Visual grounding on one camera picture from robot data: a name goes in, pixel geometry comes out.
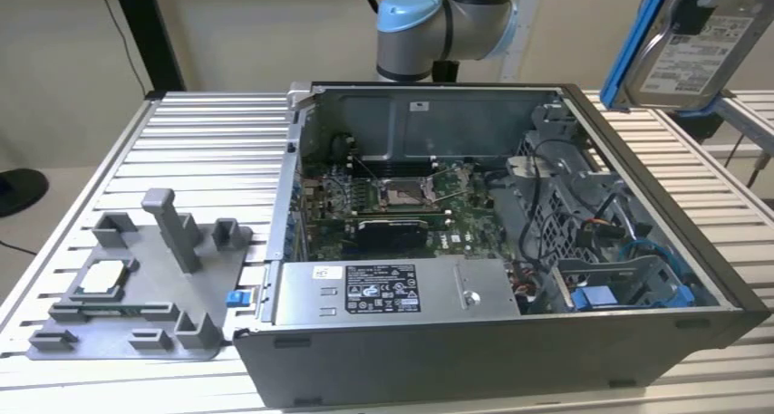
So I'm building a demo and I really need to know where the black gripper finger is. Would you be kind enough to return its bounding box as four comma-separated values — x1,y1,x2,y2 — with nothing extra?
669,0,723,38

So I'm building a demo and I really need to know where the hard disk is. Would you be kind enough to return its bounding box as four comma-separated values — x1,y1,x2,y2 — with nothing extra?
599,0,774,117

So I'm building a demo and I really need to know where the grey metal disk bay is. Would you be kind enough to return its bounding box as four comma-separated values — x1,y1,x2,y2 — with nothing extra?
487,103,721,316

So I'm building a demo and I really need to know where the blue disk carrier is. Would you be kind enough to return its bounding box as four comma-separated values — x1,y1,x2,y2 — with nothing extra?
569,285,619,310

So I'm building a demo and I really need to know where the black box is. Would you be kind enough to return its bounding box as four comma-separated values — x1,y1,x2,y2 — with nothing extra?
669,112,724,144

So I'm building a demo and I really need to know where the locking lever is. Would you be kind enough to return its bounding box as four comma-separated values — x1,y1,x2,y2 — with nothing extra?
435,170,469,203

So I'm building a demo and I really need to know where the green motherboard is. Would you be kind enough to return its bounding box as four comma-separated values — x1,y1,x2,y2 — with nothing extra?
297,159,516,264

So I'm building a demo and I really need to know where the CPU socket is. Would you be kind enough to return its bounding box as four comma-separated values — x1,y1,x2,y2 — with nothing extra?
376,178,437,212

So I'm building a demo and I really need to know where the black RAM slot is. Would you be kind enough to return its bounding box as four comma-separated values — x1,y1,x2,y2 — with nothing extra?
348,208,452,220

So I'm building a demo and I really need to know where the black graphics card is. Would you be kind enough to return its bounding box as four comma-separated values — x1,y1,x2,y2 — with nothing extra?
355,218,432,254

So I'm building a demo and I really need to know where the open grey PC case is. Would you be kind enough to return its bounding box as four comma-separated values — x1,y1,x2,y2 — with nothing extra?
232,81,774,409

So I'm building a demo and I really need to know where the silver power supply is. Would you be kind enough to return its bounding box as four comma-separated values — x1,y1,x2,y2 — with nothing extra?
269,257,523,328

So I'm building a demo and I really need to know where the grey parts rack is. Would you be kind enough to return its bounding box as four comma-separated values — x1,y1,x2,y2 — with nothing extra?
26,188,254,362

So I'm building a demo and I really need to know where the silver CPU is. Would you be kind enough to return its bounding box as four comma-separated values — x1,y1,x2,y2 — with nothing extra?
80,262,129,294

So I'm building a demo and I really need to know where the green RAM stick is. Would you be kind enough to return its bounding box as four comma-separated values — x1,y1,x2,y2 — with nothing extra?
70,302,172,319

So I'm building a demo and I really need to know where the black round stand base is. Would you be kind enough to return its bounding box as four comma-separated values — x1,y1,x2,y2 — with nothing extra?
0,168,50,218

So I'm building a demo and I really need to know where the orange black connector wire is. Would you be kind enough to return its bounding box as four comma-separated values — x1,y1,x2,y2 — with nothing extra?
580,217,619,253

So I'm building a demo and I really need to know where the blue wire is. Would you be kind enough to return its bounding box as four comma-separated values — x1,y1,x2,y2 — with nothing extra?
620,237,691,290

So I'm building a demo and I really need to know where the black frame post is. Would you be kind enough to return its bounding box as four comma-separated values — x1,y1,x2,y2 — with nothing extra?
113,0,186,92

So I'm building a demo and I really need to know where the thin black wall cable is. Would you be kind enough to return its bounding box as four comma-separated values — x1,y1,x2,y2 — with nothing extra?
94,0,148,95

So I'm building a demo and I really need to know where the black floor cable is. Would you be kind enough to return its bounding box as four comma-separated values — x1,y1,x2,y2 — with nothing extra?
0,238,38,256

